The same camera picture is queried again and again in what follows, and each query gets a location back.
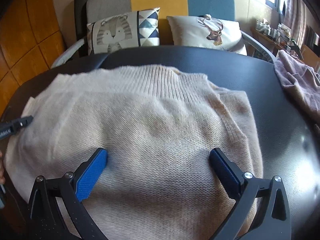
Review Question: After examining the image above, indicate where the beige knit sweater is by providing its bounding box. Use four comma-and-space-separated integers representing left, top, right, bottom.
4, 65, 263, 239

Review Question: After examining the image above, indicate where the person left hand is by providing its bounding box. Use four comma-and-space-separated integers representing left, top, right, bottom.
0, 152, 5, 185

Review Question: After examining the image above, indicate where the orange wooden cabinet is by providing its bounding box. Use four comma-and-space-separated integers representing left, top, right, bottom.
1, 0, 66, 112

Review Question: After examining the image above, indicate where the mauve knit garment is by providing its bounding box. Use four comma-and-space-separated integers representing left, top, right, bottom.
274, 50, 319, 125

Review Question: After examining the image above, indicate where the grey yellow blue sofa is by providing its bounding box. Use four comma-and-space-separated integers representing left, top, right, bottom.
50, 0, 277, 69

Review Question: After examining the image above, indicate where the tiger print cushion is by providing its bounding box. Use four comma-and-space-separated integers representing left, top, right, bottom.
87, 8, 160, 55

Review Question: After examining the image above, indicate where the wooden side table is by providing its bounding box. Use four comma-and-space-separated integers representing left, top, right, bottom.
251, 19, 304, 61

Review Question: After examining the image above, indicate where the deer print cushion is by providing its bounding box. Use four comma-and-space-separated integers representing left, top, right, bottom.
167, 15, 247, 55

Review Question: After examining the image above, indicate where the patterned curtain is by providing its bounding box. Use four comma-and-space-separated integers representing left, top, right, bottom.
284, 0, 306, 37

